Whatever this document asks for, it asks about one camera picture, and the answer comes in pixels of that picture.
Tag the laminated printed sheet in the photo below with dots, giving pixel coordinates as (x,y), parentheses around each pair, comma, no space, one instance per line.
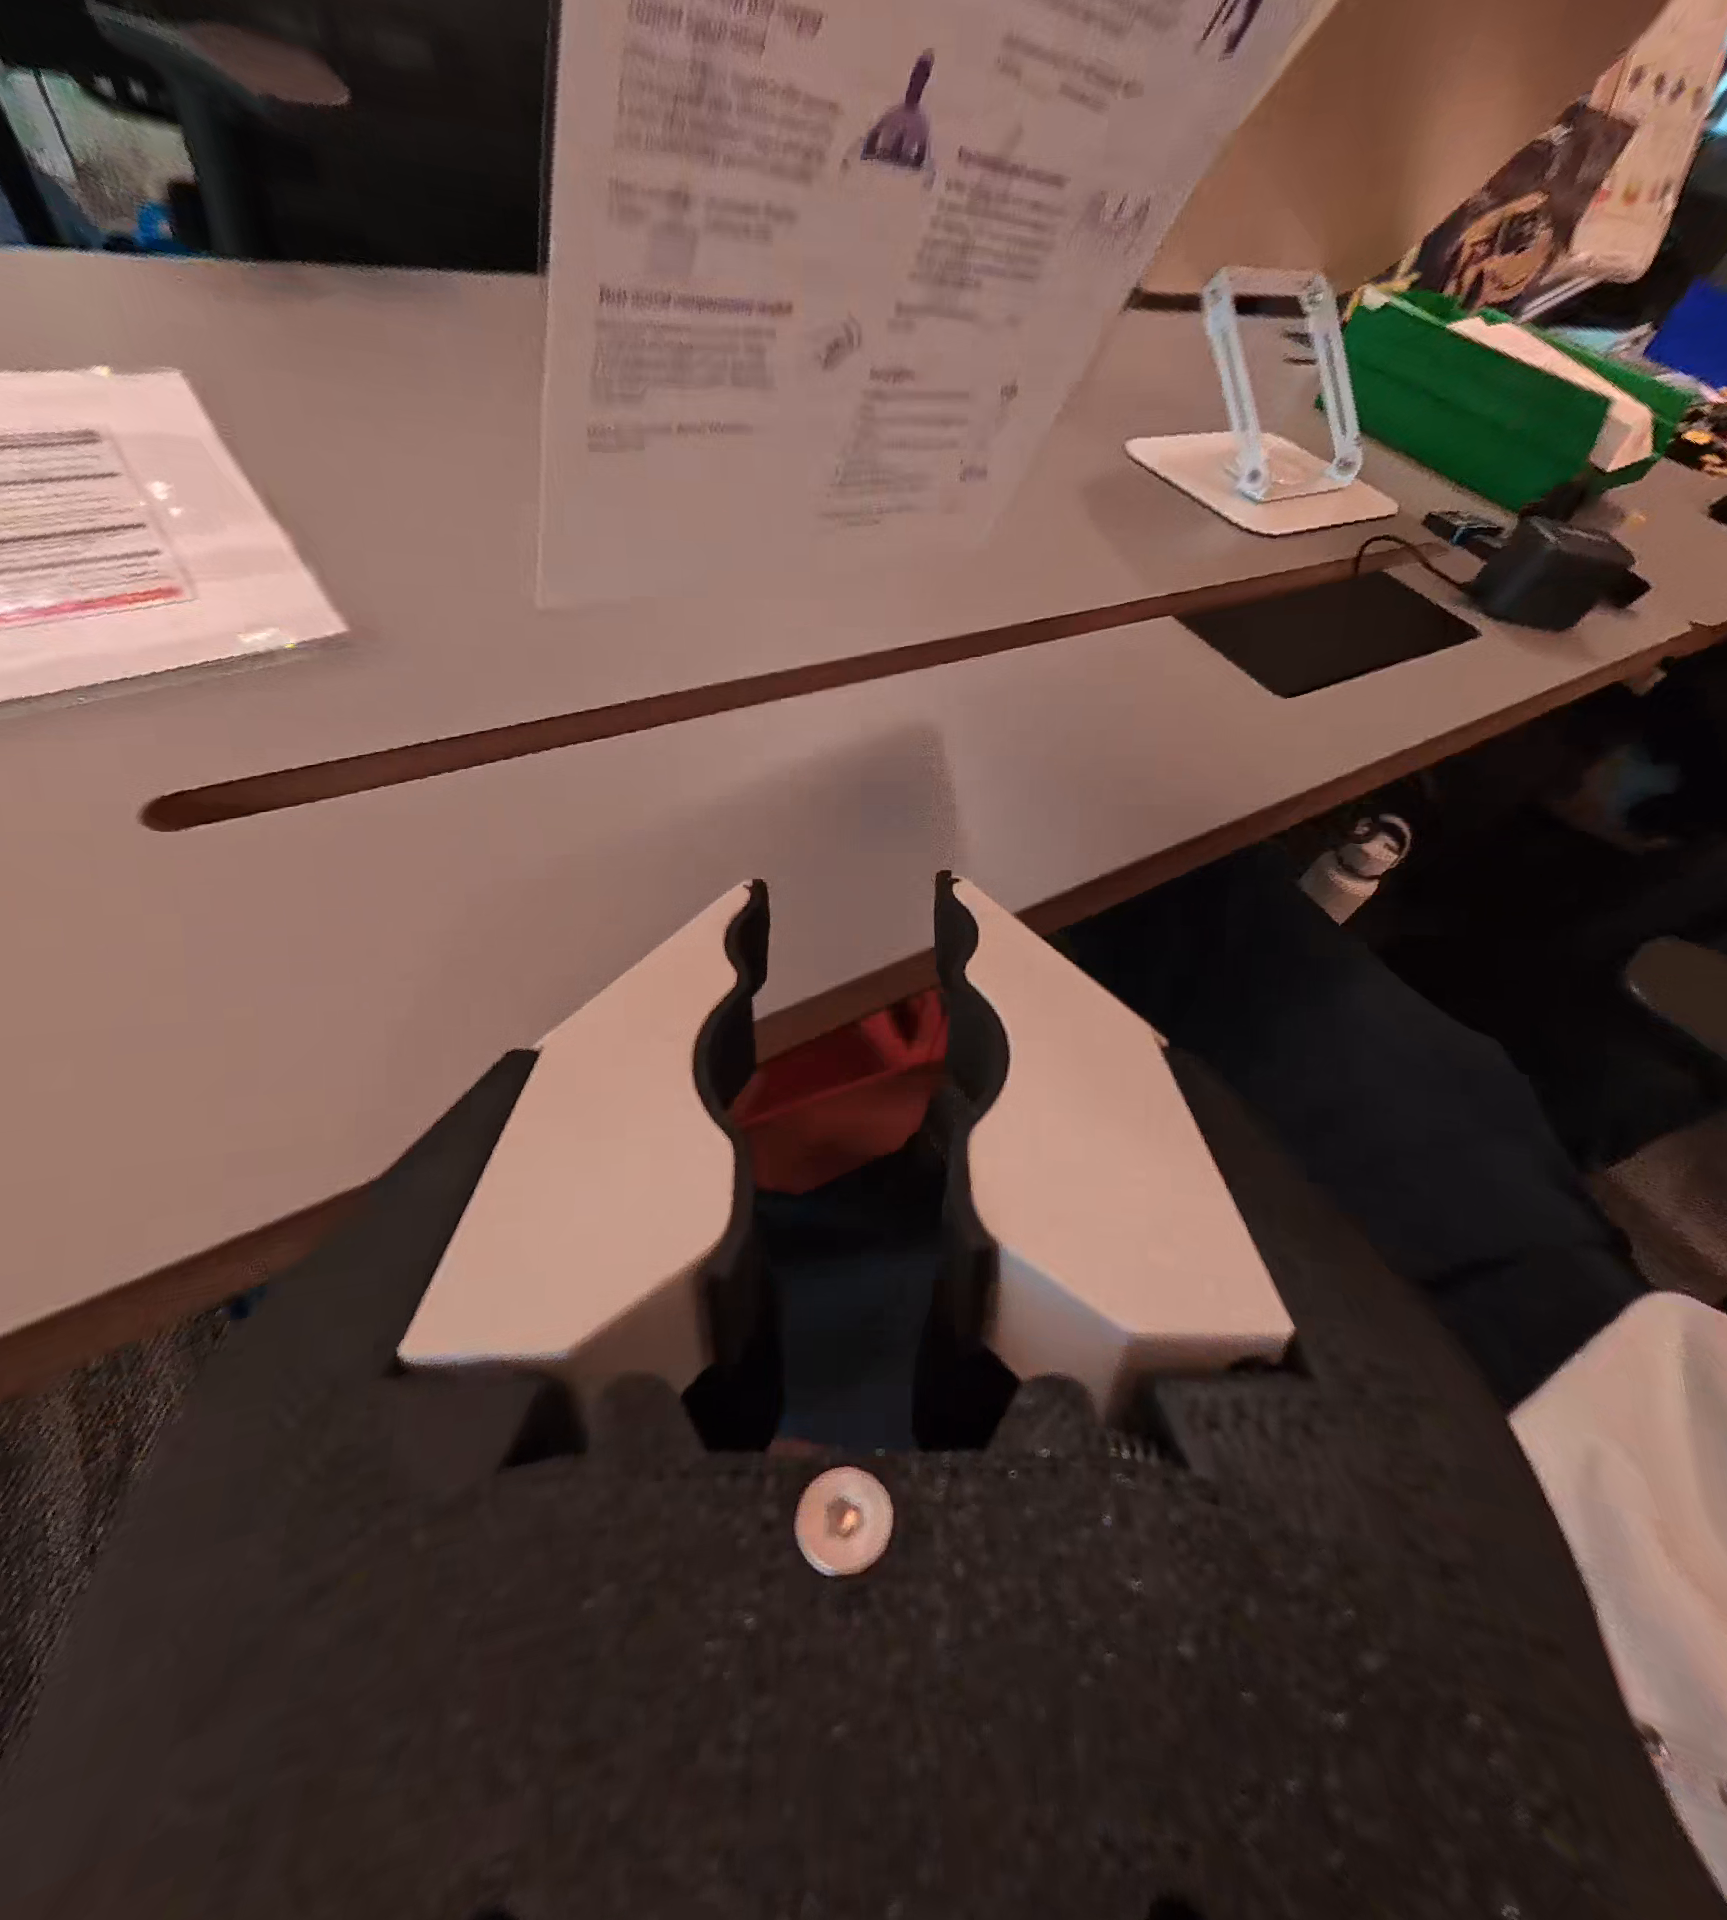
(53,525)

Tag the large white printed poster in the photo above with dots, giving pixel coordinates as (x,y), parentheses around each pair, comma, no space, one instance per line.
(745,374)

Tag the black power adapter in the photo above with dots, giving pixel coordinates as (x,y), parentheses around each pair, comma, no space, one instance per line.
(1554,571)

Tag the white paper stack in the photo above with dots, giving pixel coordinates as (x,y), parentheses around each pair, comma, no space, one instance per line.
(1554,369)

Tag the grey desk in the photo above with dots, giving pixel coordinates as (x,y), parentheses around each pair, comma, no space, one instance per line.
(353,931)

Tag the small black plug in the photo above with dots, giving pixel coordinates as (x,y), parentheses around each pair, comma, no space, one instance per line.
(1464,529)

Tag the black office chair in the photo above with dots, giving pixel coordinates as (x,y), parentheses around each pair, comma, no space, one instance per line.
(1718,1005)

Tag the clear acrylic phone stand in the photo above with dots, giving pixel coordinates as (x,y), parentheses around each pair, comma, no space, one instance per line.
(1263,483)

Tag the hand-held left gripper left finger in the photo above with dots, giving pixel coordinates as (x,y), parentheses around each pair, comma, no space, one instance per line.
(579,1200)

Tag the person's leg in dark trousers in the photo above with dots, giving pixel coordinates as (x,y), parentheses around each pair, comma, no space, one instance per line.
(1329,1094)

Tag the person's white shirt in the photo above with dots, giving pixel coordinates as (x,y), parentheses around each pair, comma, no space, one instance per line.
(1688,1574)

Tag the dark chair with brown seat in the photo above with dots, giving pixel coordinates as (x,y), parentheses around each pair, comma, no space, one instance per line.
(279,150)

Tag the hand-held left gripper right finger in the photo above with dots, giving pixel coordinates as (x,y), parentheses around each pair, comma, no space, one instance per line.
(1119,1200)

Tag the red cloth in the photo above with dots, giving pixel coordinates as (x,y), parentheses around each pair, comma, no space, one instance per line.
(835,1094)

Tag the printed paper bag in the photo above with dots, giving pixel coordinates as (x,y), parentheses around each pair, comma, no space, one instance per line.
(1554,194)

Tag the white water bottle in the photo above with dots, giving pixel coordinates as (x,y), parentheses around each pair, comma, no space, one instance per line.
(1353,866)

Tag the small multicoloured toy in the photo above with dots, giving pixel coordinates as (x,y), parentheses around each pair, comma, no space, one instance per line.
(1726,432)

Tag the beige desk divider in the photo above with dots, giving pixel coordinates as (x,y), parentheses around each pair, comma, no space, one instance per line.
(1375,135)

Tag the green box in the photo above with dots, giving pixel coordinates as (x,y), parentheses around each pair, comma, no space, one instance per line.
(1448,405)

